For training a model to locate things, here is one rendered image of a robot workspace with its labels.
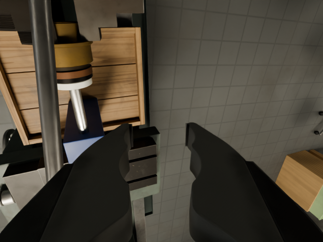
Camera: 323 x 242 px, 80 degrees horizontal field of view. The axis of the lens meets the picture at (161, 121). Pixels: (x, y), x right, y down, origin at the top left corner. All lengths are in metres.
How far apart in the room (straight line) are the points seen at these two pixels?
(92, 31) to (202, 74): 1.50
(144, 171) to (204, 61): 1.27
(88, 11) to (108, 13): 0.03
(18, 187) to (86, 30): 0.49
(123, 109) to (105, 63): 0.16
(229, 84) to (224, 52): 0.33
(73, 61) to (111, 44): 0.25
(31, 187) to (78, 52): 0.45
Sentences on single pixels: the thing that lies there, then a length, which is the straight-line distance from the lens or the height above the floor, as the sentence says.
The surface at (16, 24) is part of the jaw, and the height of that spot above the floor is 1.16.
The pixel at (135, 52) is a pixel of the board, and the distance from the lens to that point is 0.60.
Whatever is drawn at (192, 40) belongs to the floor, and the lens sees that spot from 1.68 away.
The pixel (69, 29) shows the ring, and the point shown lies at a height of 1.11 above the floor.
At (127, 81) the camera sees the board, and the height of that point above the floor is 0.89.
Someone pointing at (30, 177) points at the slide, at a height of 0.97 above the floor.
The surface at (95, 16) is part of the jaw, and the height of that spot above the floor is 1.11.
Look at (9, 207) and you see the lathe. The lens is 0.82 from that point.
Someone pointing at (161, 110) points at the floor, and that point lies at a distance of 1.73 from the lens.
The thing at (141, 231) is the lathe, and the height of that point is 0.86.
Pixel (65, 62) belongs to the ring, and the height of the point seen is 1.12.
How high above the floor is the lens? 1.47
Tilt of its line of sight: 55 degrees down
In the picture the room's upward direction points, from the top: 143 degrees clockwise
